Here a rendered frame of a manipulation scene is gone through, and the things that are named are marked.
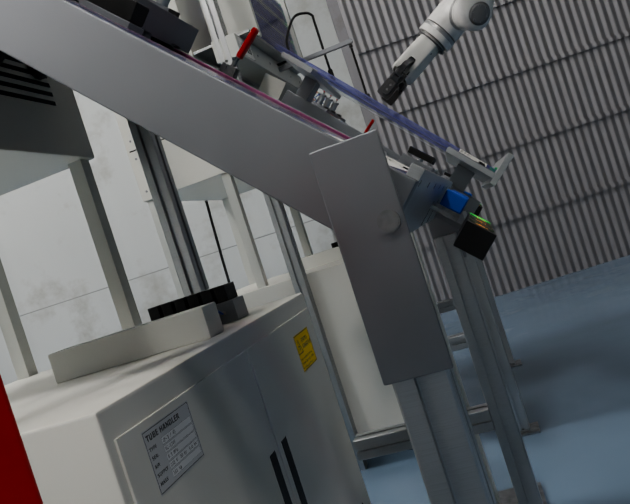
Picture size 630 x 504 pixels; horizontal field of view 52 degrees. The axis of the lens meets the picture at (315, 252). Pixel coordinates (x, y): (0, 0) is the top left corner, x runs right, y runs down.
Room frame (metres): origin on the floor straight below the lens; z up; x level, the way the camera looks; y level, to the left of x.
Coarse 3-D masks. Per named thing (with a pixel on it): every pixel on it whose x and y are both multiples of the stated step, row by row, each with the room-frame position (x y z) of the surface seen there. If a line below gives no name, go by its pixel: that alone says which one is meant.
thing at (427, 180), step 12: (420, 168) 0.50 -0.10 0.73; (420, 180) 0.50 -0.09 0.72; (432, 180) 0.63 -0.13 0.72; (444, 180) 0.83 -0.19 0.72; (420, 192) 0.56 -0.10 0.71; (432, 192) 0.72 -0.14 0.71; (444, 192) 1.01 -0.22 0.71; (408, 204) 0.51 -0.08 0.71; (420, 204) 0.64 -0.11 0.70; (408, 216) 0.58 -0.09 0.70; (420, 216) 0.74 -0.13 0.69; (432, 216) 1.05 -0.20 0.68
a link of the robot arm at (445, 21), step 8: (448, 0) 1.44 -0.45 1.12; (440, 8) 1.45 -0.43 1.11; (448, 8) 1.43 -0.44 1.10; (432, 16) 1.46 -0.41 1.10; (440, 16) 1.44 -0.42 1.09; (448, 16) 1.43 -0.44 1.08; (440, 24) 1.44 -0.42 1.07; (448, 24) 1.44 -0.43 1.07; (448, 32) 1.44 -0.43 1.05; (456, 32) 1.45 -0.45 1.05; (456, 40) 1.47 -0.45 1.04
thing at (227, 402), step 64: (256, 320) 0.97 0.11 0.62; (64, 384) 0.92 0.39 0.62; (128, 384) 0.68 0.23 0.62; (192, 384) 0.73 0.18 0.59; (256, 384) 0.89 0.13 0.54; (320, 384) 1.16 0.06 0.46; (64, 448) 0.57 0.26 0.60; (128, 448) 0.58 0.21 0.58; (192, 448) 0.68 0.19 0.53; (256, 448) 0.83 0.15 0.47; (320, 448) 1.06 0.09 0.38
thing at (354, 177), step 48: (336, 144) 0.45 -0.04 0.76; (336, 192) 0.45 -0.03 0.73; (384, 192) 0.44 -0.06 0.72; (384, 240) 0.44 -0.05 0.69; (384, 288) 0.45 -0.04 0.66; (144, 336) 0.92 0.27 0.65; (192, 336) 0.90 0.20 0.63; (384, 336) 0.45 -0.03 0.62; (432, 336) 0.44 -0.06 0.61; (384, 384) 0.45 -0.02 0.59; (384, 432) 1.23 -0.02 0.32; (480, 432) 1.18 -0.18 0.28
